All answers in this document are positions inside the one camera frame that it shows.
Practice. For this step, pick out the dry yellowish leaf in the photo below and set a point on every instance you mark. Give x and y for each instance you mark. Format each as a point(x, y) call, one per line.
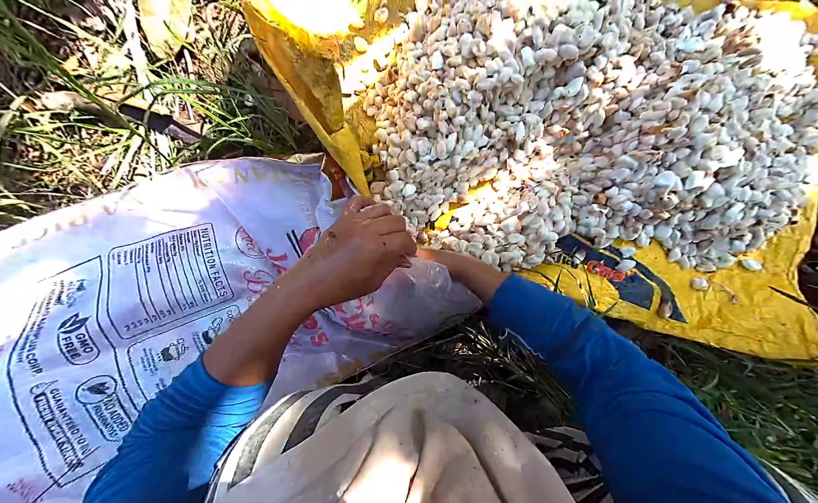
point(164, 24)

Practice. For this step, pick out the person's left fingers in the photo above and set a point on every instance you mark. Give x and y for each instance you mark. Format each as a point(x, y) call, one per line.
point(389, 230)

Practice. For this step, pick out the person's right hand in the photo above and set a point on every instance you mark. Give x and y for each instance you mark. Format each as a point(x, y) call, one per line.
point(438, 257)

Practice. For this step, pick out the person's left forearm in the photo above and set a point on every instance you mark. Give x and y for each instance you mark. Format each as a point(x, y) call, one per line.
point(248, 342)

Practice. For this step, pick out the white printed sack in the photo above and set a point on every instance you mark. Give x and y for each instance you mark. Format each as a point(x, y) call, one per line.
point(157, 202)

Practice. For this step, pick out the yellow plastic sack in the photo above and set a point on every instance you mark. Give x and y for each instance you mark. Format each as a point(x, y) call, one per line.
point(744, 318)

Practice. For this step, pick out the person's right forearm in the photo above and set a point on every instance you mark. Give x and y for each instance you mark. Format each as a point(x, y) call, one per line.
point(611, 377)

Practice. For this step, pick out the person's left hand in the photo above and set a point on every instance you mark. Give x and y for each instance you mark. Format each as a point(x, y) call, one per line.
point(356, 253)

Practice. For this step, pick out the long brown and dark tool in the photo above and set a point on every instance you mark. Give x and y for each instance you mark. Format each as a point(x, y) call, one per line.
point(168, 126)

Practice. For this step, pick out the person's body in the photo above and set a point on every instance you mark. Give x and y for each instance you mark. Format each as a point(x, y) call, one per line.
point(416, 440)

